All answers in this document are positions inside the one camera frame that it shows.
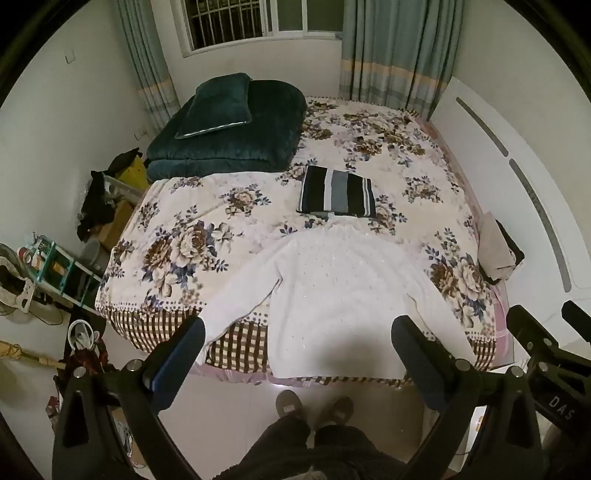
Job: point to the striped folded garment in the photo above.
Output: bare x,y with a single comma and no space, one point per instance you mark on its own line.
337,189

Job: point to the yellow box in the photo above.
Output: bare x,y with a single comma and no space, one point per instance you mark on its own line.
136,173

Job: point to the cardboard box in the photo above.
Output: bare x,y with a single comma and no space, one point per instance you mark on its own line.
117,226

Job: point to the white headboard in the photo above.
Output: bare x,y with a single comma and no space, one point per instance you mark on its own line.
485,152

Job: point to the floral blanket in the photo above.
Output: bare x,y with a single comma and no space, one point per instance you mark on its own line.
369,129

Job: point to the teal shelf rack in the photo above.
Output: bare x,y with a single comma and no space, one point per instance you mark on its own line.
48,265

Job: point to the barred window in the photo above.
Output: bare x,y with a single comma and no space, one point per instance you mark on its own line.
231,23

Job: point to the blue-grey curtain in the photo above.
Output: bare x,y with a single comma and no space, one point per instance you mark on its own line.
397,55
143,60

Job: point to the person's right shoe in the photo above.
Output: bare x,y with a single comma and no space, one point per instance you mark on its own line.
336,410

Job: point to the wall socket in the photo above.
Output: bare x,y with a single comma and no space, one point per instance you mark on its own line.
141,134

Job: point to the person's dark trousers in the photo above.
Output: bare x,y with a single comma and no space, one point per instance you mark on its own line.
314,452

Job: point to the white knit sweater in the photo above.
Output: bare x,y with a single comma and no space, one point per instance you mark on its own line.
337,295

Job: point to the black clothes pile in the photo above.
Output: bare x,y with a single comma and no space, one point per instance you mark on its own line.
99,198

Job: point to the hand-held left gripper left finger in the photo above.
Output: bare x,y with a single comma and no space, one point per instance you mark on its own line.
180,360

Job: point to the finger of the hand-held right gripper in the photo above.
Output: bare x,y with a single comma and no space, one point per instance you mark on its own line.
579,321
538,334

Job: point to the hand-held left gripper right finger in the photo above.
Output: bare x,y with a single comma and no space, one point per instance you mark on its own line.
415,364

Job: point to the person's left shoe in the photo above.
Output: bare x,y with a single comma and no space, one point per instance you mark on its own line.
289,405

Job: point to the dark green pillow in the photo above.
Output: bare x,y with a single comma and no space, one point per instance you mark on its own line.
212,104

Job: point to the dark green folded quilt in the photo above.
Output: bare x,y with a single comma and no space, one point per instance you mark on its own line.
268,129

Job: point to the red printed cloth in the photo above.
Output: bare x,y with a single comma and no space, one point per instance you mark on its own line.
90,364

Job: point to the person's shoe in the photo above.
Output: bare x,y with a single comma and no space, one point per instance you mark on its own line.
336,410
289,405

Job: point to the beige cloth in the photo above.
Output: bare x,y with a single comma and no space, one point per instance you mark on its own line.
494,244

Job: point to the white floor fan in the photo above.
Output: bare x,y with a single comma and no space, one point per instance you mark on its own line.
14,277

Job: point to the straw broom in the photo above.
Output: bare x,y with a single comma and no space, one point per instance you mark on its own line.
9,350

